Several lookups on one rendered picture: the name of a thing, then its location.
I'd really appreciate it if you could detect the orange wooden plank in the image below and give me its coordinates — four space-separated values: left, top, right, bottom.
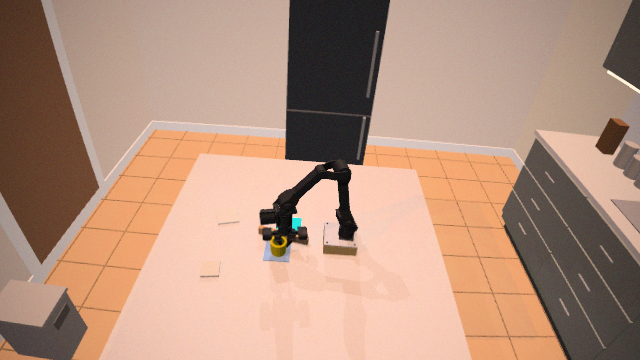
258 225 309 246

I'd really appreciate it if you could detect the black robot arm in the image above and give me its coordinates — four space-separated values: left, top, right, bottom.
259 159 359 242

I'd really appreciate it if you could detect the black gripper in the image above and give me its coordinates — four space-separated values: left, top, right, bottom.
262 222 308 248

